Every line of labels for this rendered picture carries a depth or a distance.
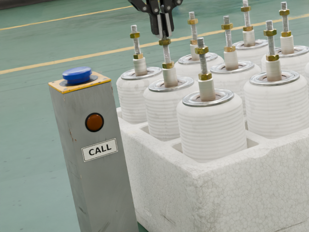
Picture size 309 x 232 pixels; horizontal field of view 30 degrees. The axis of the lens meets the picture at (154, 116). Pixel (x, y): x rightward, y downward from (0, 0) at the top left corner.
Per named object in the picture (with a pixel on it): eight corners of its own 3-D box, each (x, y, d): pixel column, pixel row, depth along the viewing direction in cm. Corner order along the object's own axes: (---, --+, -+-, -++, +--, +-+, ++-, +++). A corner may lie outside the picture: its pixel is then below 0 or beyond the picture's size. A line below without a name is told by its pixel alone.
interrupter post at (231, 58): (239, 67, 99) (237, 48, 98) (238, 71, 97) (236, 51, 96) (226, 68, 100) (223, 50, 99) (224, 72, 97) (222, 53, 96)
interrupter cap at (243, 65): (255, 62, 101) (254, 58, 101) (254, 73, 94) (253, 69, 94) (212, 66, 103) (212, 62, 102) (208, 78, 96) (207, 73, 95)
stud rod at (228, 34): (234, 59, 98) (229, 14, 96) (233, 60, 97) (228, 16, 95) (228, 59, 98) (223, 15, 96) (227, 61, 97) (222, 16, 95)
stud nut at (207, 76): (197, 78, 83) (197, 72, 83) (208, 76, 84) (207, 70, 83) (202, 81, 81) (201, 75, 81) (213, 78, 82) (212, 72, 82)
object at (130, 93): (166, 152, 116) (152, 64, 110) (191, 165, 107) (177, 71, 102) (123, 166, 112) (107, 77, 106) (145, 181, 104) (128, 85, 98)
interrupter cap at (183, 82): (156, 82, 98) (155, 78, 98) (198, 78, 96) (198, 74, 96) (142, 95, 92) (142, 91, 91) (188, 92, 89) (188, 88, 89)
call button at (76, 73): (97, 83, 78) (94, 68, 77) (70, 90, 77) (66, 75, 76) (88, 78, 82) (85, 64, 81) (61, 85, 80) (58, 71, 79)
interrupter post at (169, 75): (166, 85, 95) (163, 66, 94) (180, 84, 95) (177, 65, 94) (162, 89, 93) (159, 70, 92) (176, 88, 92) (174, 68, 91)
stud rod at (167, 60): (168, 76, 94) (161, 30, 92) (174, 75, 94) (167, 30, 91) (166, 78, 93) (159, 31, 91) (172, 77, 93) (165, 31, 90)
